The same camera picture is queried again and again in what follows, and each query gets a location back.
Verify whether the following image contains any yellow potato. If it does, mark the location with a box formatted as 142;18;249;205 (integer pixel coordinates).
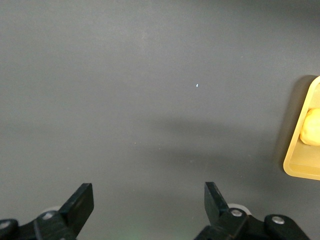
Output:
299;107;320;147

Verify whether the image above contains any yellow plastic tray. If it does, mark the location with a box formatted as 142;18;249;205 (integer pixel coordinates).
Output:
282;74;320;182

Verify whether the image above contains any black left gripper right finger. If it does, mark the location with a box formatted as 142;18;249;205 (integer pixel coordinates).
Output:
193;181;311;240

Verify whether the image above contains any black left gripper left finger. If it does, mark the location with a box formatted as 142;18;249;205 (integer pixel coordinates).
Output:
0;182;95;240

